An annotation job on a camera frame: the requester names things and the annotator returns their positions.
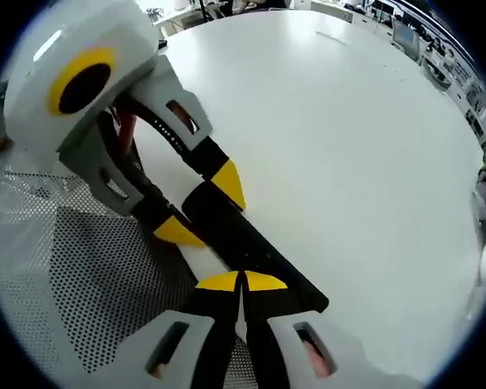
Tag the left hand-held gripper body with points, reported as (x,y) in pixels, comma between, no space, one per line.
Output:
(44,61)

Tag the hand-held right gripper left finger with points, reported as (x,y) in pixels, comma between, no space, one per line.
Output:
(125,366)

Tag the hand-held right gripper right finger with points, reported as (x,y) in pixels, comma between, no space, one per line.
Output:
(348,360)

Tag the black remote control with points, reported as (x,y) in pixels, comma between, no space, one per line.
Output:
(227,227)

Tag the person's right hand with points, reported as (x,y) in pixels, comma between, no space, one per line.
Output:
(318,356)

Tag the person's left hand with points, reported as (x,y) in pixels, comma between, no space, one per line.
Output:
(126,133)

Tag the small potted plant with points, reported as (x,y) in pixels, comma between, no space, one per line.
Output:
(154,15)

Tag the grey mesh chair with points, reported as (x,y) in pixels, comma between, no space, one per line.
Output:
(44,263)

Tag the pale blue office chair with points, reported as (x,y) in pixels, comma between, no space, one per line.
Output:
(405,38)

